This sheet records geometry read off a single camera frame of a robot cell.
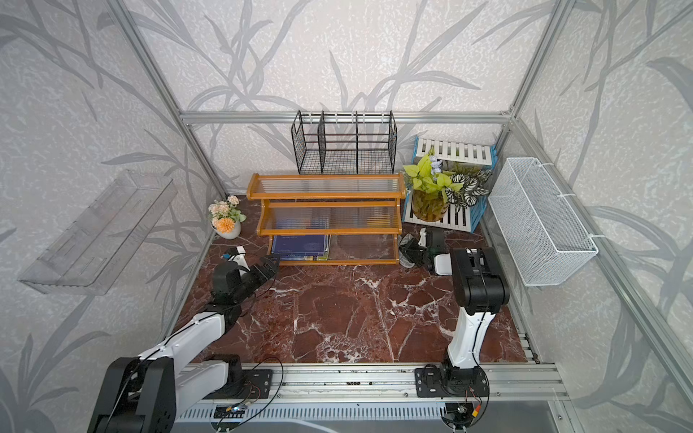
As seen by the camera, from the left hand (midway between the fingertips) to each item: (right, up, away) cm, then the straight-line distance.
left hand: (274, 261), depth 87 cm
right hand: (+43, +4, +15) cm, 45 cm away
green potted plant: (+53, +23, +10) cm, 59 cm away
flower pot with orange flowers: (-22, +14, +12) cm, 29 cm away
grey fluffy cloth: (+44, -1, +10) cm, 45 cm away
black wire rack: (+22, +44, +18) cm, 52 cm away
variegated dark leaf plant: (+63, +24, +2) cm, 67 cm away
